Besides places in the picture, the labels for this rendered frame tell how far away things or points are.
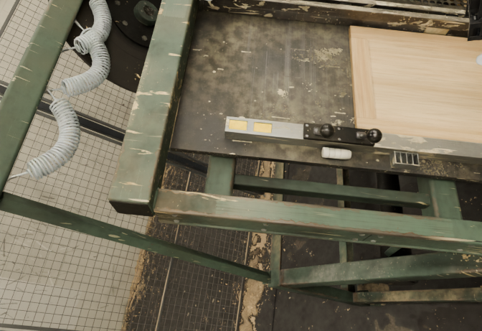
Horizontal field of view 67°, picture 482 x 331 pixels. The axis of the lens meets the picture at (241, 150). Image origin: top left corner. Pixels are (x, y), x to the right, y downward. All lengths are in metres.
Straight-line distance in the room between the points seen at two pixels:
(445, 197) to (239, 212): 0.60
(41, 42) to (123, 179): 0.71
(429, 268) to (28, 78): 1.53
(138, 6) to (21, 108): 0.71
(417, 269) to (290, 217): 0.74
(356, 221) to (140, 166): 0.55
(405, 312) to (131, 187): 1.92
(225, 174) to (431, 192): 0.60
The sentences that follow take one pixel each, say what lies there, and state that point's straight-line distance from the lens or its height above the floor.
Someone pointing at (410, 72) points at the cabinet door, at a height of 1.20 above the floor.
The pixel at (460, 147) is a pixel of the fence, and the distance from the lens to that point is 1.20.
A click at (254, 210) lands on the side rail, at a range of 0.91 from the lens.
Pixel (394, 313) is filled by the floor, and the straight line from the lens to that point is 2.51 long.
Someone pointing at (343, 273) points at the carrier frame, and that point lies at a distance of 1.73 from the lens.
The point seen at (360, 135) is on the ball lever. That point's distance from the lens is 1.06.
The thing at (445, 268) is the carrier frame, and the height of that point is 0.79.
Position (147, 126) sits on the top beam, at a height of 1.87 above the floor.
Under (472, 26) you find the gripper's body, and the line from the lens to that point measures 0.89.
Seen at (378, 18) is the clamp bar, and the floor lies 1.30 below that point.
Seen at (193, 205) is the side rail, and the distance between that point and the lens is 0.92.
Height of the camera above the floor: 2.15
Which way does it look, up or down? 31 degrees down
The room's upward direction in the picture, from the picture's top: 66 degrees counter-clockwise
